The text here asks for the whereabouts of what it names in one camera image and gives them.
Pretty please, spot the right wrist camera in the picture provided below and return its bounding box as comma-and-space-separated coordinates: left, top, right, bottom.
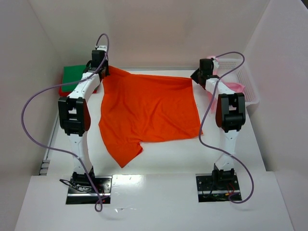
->
212, 58, 219, 69

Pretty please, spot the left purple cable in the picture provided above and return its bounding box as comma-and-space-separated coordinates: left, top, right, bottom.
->
21, 33, 111, 212

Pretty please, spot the folded red t shirt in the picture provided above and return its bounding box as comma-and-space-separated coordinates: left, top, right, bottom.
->
58, 81, 99, 97

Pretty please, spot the orange t shirt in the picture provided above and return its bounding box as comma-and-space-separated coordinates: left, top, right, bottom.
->
99, 66, 201, 167

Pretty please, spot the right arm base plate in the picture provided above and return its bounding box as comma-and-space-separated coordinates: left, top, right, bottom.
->
195, 174, 242, 203

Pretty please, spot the folded green t shirt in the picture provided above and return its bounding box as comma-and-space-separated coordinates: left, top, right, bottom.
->
62, 65, 86, 89

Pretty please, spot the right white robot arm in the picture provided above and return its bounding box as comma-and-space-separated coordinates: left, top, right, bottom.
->
191, 57, 245, 190

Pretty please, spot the white plastic basket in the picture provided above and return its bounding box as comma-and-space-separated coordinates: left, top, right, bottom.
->
218, 58, 260, 107

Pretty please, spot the pink t shirt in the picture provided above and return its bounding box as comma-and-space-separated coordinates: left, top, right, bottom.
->
205, 56, 245, 113

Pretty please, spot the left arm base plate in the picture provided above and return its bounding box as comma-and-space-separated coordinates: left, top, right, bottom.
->
62, 176, 112, 205

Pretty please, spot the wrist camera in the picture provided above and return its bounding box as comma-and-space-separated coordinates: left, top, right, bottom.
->
212, 58, 219, 69
95, 45, 108, 52

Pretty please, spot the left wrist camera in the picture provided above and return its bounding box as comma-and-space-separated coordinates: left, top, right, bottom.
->
95, 45, 108, 52

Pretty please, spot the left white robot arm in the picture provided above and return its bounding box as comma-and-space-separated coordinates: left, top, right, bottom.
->
58, 45, 109, 193

